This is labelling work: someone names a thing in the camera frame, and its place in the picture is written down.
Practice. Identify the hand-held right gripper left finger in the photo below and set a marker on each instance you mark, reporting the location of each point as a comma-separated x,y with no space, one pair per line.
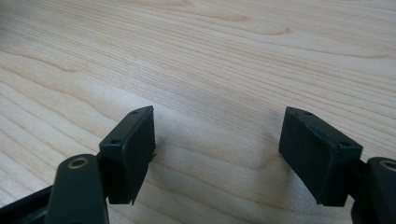
129,152

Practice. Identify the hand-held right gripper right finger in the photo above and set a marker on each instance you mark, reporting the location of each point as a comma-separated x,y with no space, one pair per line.
317,155

